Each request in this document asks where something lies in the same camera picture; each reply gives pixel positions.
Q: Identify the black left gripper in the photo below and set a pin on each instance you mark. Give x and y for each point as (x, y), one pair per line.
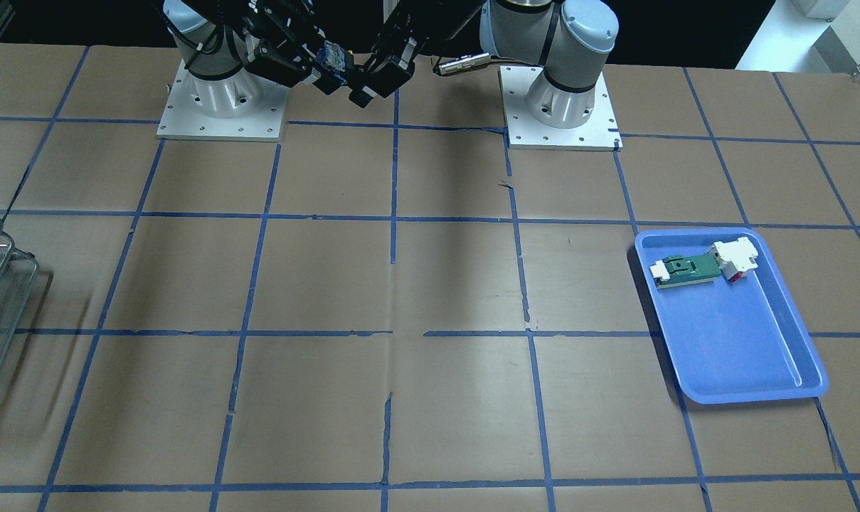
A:
(387, 72)

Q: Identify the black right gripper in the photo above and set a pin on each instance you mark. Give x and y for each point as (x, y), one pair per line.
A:
(274, 69)

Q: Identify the red emergency stop button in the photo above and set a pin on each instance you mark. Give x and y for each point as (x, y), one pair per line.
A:
(335, 59)

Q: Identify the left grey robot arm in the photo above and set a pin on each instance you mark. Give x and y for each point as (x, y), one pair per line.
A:
(569, 40)

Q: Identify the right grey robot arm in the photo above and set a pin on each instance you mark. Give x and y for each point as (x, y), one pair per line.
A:
(235, 53)

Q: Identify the green terminal block module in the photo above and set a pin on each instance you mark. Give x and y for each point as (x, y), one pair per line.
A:
(678, 270)

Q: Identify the white relay module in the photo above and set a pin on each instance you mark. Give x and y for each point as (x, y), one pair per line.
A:
(735, 259)

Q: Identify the blue plastic tray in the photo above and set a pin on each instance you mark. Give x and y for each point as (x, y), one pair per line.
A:
(732, 342)

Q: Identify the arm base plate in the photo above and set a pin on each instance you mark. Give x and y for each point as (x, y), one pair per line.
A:
(539, 116)
(242, 108)

